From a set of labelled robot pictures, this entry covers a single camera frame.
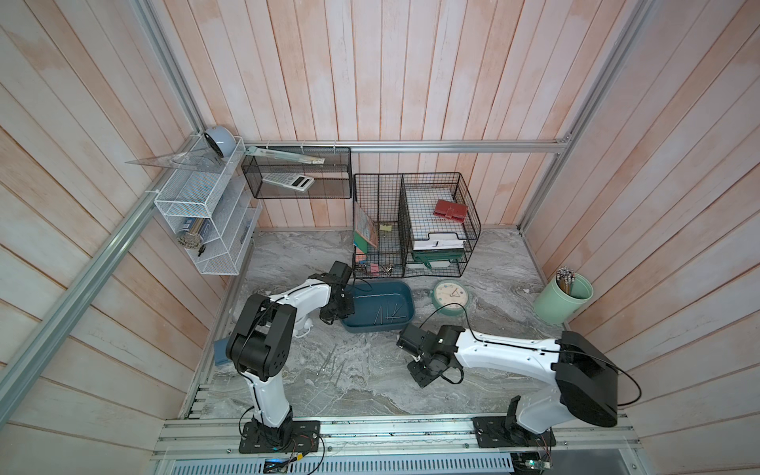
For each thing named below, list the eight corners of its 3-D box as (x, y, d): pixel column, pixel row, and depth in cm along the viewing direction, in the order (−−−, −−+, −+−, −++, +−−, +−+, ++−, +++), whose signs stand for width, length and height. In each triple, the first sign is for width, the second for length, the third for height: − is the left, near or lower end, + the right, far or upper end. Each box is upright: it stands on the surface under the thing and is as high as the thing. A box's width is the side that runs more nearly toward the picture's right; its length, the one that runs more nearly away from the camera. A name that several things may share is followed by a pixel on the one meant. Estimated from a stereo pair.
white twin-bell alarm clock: (295, 337, 93) (292, 333, 90) (298, 321, 96) (296, 317, 94) (311, 337, 93) (309, 333, 90) (313, 321, 96) (312, 317, 94)
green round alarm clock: (434, 316, 96) (435, 312, 95) (429, 283, 105) (430, 279, 103) (472, 316, 96) (474, 312, 95) (464, 283, 105) (466, 279, 103)
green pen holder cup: (537, 325, 95) (564, 297, 82) (528, 300, 101) (552, 271, 88) (574, 325, 95) (607, 297, 82) (562, 300, 101) (591, 271, 88)
